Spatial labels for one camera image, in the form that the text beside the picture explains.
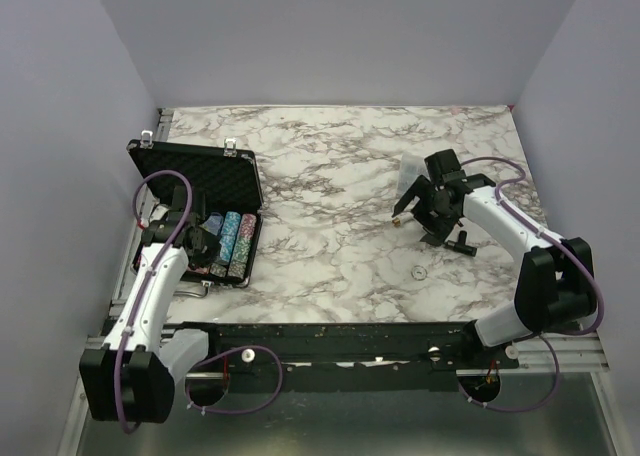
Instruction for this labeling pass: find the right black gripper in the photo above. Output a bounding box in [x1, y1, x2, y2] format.
[395, 175, 460, 245]

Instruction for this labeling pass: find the white poker chip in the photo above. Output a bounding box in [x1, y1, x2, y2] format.
[411, 265, 427, 281]

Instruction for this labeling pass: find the black poker chip case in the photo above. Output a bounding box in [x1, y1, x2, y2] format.
[127, 139, 263, 288]

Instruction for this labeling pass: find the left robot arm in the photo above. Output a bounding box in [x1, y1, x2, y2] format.
[79, 185, 222, 431]

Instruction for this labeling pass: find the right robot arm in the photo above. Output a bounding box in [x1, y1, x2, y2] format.
[392, 149, 604, 368]

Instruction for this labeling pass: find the clear plastic screw organizer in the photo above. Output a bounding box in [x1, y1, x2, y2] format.
[397, 153, 428, 196]

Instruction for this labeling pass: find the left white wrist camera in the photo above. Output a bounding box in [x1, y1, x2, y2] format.
[149, 204, 169, 222]

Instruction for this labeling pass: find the black mounting rail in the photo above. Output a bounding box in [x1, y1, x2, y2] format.
[164, 320, 521, 392]

